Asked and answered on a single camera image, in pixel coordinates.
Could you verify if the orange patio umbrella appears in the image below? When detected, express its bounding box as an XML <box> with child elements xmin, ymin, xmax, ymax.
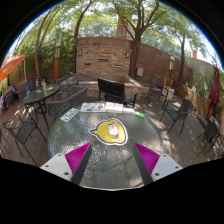
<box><xmin>0</xmin><ymin>54</ymin><xmax>26</xmax><ymax>84</ymax></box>

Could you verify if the dark red closed umbrella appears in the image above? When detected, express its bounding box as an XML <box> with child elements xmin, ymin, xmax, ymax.
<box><xmin>208</xmin><ymin>64</ymin><xmax>221</xmax><ymax>118</ymax></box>

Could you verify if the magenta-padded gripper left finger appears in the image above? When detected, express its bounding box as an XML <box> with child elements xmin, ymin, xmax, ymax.
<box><xmin>40</xmin><ymin>142</ymin><xmax>94</xmax><ymax>186</ymax></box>

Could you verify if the colourful sticker sheet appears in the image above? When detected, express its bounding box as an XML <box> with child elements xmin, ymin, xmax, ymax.
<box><xmin>79</xmin><ymin>102</ymin><xmax>107</xmax><ymax>113</ymax></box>

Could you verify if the white flat box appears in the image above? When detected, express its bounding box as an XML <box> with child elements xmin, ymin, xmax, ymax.
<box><xmin>113</xmin><ymin>102</ymin><xmax>125</xmax><ymax>114</ymax></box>
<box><xmin>104</xmin><ymin>101</ymin><xmax>116</xmax><ymax>113</ymax></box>

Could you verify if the wooden lamp post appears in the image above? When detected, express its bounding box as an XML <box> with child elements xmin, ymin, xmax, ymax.
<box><xmin>166</xmin><ymin>55</ymin><xmax>176</xmax><ymax>88</ymax></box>
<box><xmin>53</xmin><ymin>41</ymin><xmax>62</xmax><ymax>81</ymax></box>

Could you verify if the yellow duck-shaped mouse pad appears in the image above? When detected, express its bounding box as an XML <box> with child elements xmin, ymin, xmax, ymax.
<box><xmin>89</xmin><ymin>117</ymin><xmax>129</xmax><ymax>146</ymax></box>

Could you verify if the person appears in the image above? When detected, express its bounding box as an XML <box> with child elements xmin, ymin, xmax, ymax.
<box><xmin>7</xmin><ymin>85</ymin><xmax>16</xmax><ymax>98</ymax></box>

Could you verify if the black metal patio chair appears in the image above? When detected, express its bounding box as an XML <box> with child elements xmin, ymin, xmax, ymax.
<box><xmin>147</xmin><ymin>77</ymin><xmax>169</xmax><ymax>105</ymax></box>
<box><xmin>193</xmin><ymin>116</ymin><xmax>224</xmax><ymax>158</ymax></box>

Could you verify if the white square planter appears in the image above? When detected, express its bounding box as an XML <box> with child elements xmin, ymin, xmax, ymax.
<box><xmin>165</xmin><ymin>88</ymin><xmax>175</xmax><ymax>101</ymax></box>

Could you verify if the black slatted wooden chair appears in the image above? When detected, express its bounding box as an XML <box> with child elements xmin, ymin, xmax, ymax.
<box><xmin>97</xmin><ymin>77</ymin><xmax>138</xmax><ymax>108</ymax></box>

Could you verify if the white computer mouse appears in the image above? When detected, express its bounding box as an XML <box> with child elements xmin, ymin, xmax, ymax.
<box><xmin>107</xmin><ymin>122</ymin><xmax>120</xmax><ymax>138</ymax></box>

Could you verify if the small white striped box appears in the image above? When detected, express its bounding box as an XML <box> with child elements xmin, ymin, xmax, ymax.
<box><xmin>122</xmin><ymin>107</ymin><xmax>136</xmax><ymax>115</ymax></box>

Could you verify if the dark wicker patio chair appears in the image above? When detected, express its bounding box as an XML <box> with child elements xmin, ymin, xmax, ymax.
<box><xmin>55</xmin><ymin>73</ymin><xmax>81</xmax><ymax>94</ymax></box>
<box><xmin>45</xmin><ymin>86</ymin><xmax>89</xmax><ymax>121</ymax></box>

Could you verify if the black metal mesh chair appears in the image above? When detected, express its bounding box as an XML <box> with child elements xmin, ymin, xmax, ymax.
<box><xmin>159</xmin><ymin>97</ymin><xmax>195</xmax><ymax>135</ymax></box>
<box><xmin>3</xmin><ymin>114</ymin><xmax>48</xmax><ymax>167</ymax></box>

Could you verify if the dark round patio table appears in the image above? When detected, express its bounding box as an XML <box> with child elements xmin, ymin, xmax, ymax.
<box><xmin>22</xmin><ymin>83</ymin><xmax>61</xmax><ymax>131</ymax></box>

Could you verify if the blue-backed patio chair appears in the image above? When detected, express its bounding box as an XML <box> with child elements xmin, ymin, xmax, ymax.
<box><xmin>19</xmin><ymin>79</ymin><xmax>36</xmax><ymax>99</ymax></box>

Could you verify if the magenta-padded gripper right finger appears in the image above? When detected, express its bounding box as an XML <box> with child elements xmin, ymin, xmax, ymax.
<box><xmin>132</xmin><ymin>142</ymin><xmax>184</xmax><ymax>186</ymax></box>

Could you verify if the small green marker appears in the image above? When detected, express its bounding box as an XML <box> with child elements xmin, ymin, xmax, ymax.
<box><xmin>133</xmin><ymin>111</ymin><xmax>146</xmax><ymax>120</ymax></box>

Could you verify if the tree with forked trunk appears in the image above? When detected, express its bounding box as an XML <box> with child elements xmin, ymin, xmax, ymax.
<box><xmin>111</xmin><ymin>0</ymin><xmax>161</xmax><ymax>80</ymax></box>

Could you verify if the white licence plate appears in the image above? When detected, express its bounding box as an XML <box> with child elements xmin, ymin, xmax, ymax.
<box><xmin>59</xmin><ymin>107</ymin><xmax>81</xmax><ymax>123</ymax></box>

